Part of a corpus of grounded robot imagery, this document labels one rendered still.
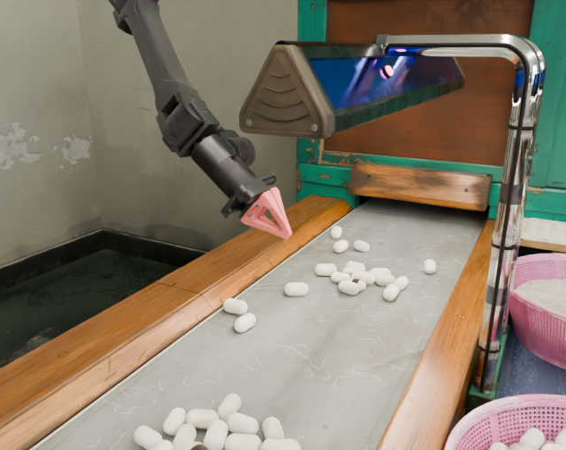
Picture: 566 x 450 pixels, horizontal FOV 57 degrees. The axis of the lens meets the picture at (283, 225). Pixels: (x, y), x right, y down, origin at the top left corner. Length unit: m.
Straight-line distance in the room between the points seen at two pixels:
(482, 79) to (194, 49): 1.62
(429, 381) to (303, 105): 0.34
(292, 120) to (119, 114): 2.51
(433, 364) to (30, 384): 0.44
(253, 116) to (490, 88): 0.80
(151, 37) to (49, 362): 0.60
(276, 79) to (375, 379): 0.38
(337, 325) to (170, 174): 2.06
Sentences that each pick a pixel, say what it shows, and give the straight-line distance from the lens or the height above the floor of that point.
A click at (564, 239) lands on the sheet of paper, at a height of 0.78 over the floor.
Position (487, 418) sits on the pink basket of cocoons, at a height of 0.76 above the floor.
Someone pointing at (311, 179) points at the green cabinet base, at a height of 0.80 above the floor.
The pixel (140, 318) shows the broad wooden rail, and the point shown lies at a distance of 0.73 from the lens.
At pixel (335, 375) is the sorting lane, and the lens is 0.64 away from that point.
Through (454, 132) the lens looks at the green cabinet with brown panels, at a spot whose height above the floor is 0.94.
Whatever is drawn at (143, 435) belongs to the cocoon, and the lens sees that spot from 0.55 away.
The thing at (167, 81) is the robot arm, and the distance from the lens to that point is 0.92.
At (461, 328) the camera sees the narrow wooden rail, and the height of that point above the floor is 0.76.
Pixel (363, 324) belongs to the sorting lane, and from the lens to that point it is 0.75.
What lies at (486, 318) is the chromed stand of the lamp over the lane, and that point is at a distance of 0.66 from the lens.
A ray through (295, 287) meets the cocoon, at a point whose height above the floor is 0.76.
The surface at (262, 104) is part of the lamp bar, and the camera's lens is 0.42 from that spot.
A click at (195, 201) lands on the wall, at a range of 2.66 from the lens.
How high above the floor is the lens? 1.11
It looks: 19 degrees down
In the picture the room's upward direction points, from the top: straight up
